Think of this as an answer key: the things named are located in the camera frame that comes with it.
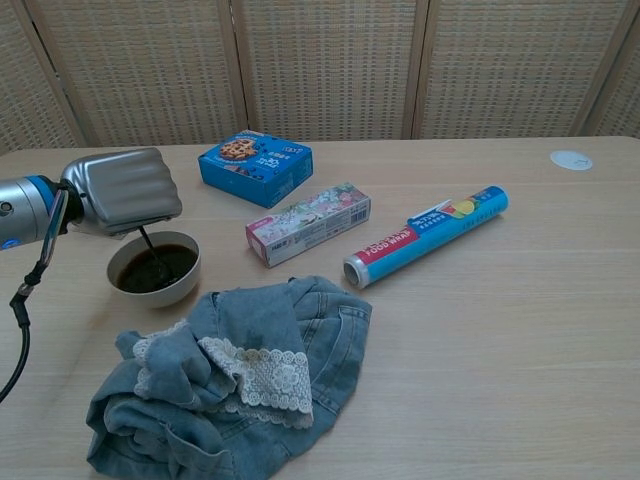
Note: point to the woven bamboo screen panel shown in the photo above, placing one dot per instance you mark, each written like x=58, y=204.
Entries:
x=325, y=70
x=510, y=65
x=150, y=70
x=25, y=100
x=622, y=100

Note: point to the floral toothpaste box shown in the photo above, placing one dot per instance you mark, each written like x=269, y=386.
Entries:
x=310, y=225

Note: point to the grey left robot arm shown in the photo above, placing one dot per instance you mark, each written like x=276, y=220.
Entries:
x=25, y=210

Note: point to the blue plastic food wrap roll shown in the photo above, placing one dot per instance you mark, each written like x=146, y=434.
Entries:
x=430, y=235

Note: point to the black bowl with white rim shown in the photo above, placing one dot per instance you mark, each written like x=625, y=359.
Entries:
x=156, y=297

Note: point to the black plastic spoon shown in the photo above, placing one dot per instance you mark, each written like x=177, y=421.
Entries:
x=150, y=245

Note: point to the blue cookie box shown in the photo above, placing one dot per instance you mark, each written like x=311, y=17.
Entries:
x=250, y=170

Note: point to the denim garment with lace trim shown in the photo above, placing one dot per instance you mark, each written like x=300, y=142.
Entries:
x=250, y=320

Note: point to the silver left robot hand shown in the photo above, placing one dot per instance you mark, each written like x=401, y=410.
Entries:
x=125, y=190

